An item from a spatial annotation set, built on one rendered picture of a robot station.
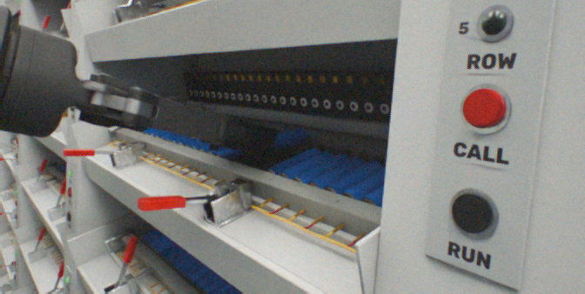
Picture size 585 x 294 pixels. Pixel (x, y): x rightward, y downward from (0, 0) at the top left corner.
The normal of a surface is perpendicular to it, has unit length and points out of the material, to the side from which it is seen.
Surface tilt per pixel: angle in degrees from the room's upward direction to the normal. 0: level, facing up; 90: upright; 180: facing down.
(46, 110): 115
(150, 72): 90
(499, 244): 90
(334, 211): 108
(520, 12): 90
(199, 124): 92
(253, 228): 18
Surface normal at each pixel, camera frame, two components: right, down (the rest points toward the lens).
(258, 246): -0.16, -0.95
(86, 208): 0.65, 0.11
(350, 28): -0.74, 0.30
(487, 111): -0.76, 0.00
